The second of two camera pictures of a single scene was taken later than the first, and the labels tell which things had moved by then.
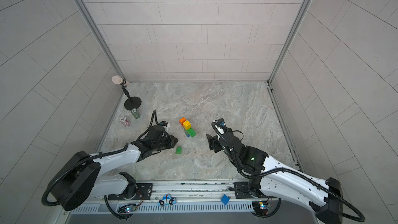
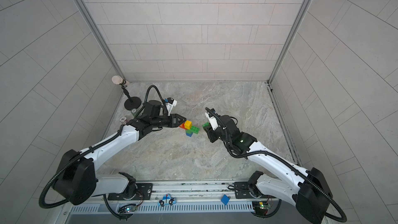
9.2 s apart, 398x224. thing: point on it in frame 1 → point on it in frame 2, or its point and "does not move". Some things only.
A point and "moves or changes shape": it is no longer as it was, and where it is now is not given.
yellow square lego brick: x=187 y=125 does not move
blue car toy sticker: x=167 y=199 does not move
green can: x=135 y=113 does not move
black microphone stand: x=132 y=103 does not move
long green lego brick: x=192 y=132 moves or changes shape
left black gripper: x=172 y=143 → x=175 y=122
